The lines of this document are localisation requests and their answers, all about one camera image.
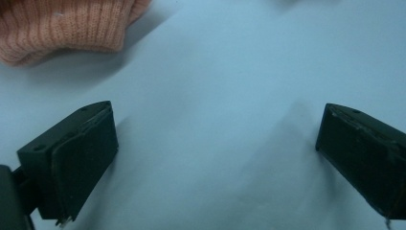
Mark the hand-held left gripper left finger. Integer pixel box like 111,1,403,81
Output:
16,101,120,222

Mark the light grey table mat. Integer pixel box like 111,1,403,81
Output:
0,0,406,230

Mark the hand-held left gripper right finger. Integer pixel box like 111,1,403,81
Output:
315,103,406,220

